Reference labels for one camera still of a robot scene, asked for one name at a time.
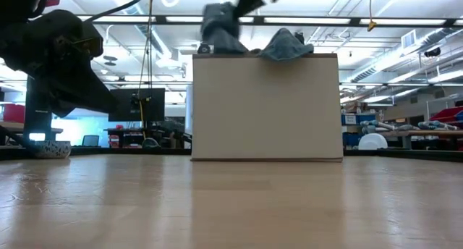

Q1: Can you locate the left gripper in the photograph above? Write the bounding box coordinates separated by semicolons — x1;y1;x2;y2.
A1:
0;9;119;118

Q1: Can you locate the dark grey-blue garment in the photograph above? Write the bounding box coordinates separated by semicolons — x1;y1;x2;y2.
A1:
200;1;250;56

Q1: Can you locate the teal garment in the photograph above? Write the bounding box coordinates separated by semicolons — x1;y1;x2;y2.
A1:
257;27;315;62

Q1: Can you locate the black monitor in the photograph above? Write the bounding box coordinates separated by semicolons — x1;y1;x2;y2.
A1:
107;88;166;122

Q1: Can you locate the small black screen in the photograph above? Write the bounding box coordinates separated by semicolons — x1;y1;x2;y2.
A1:
82;135;101;148

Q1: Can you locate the small speckled bowl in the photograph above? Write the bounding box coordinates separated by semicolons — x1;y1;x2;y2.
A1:
33;140;72;159

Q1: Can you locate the wooden table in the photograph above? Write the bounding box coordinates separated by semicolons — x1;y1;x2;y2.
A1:
0;120;64;134

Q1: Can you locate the blue bin with label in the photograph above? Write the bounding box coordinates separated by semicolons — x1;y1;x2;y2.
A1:
341;113;378;126

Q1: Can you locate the white air vent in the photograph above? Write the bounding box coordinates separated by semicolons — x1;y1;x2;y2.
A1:
400;29;417;50

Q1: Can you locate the rolled grey cloth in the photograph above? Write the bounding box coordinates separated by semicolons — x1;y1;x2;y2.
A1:
417;120;460;131
360;119;390;134

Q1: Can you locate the white round object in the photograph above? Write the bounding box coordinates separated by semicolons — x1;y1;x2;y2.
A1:
357;132;389;151

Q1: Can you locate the wooden bench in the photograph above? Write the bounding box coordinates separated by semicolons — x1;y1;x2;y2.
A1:
378;129;463;151

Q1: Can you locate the red and blue bin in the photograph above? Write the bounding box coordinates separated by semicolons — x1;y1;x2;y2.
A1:
428;106;463;124

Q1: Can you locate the yellow hanging cable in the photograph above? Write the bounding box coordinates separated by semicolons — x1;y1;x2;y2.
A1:
138;96;146;141

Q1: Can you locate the thin hanging cable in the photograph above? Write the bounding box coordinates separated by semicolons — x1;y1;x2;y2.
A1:
137;0;156;98

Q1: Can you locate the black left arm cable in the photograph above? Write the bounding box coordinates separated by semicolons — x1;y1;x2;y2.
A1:
80;0;143;22

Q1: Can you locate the yellow hook on cord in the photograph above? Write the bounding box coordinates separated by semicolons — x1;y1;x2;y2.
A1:
366;0;378;33

